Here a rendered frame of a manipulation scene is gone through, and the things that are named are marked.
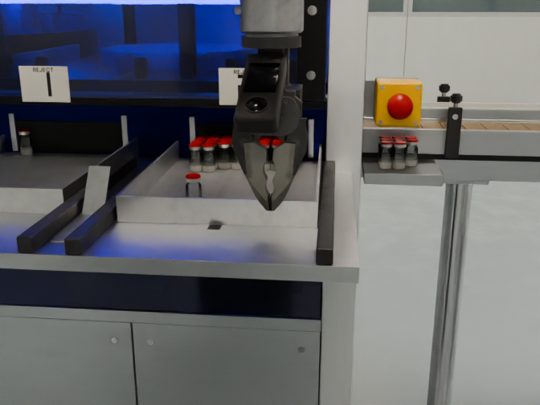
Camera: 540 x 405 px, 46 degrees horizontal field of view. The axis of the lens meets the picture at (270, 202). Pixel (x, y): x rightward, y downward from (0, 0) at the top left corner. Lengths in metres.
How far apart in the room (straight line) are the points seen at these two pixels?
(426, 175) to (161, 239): 0.49
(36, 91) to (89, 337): 0.47
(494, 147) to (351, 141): 0.28
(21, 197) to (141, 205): 0.17
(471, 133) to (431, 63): 4.53
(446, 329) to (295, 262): 0.70
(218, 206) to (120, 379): 0.59
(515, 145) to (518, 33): 4.64
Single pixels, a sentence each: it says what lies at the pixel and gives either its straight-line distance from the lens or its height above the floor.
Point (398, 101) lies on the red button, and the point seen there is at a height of 1.00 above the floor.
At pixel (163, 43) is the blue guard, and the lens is 1.09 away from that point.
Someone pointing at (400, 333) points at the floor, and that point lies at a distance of 2.43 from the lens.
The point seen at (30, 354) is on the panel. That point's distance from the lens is 1.37.
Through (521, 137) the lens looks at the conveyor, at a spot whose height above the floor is 0.92.
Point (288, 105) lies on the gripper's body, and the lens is 0.76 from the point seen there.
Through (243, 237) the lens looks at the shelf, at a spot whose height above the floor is 0.88.
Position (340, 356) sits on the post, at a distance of 1.22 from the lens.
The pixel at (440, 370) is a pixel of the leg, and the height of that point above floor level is 0.42.
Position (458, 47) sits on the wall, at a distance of 5.75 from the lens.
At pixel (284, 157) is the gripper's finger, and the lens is 0.78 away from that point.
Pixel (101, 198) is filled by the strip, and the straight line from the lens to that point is 0.89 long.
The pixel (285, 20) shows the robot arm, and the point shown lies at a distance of 0.75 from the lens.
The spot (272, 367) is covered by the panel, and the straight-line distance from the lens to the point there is 1.24.
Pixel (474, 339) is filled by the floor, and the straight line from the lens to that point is 2.45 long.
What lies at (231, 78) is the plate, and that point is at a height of 1.03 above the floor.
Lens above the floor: 1.16
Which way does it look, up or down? 18 degrees down
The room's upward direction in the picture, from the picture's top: straight up
